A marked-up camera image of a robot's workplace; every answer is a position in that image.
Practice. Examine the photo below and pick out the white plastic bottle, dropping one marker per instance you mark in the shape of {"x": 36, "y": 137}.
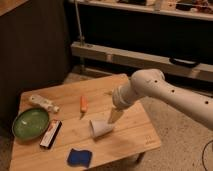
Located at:
{"x": 44, "y": 103}

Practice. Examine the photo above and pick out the dark cabinet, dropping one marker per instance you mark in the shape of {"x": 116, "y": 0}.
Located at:
{"x": 34, "y": 52}

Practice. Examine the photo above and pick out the black case handle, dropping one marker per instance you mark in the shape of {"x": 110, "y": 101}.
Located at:
{"x": 182, "y": 63}

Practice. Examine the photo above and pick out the blue sponge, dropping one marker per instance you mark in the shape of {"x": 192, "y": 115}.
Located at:
{"x": 79, "y": 158}

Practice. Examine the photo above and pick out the wooden table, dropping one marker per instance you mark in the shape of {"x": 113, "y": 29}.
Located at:
{"x": 133, "y": 134}

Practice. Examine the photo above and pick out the background shelf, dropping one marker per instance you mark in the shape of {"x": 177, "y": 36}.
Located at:
{"x": 151, "y": 9}

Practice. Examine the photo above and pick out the long grey case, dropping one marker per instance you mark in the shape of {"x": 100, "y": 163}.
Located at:
{"x": 202, "y": 71}

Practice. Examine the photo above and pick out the green bowl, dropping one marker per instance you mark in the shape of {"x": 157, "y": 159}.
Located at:
{"x": 30, "y": 124}

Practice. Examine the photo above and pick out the metal pole stand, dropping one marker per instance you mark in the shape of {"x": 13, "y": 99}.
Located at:
{"x": 81, "y": 37}

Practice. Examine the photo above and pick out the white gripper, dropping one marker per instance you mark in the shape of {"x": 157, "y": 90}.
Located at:
{"x": 123, "y": 97}

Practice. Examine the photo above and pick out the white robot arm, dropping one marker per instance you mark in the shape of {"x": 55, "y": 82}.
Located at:
{"x": 151, "y": 83}

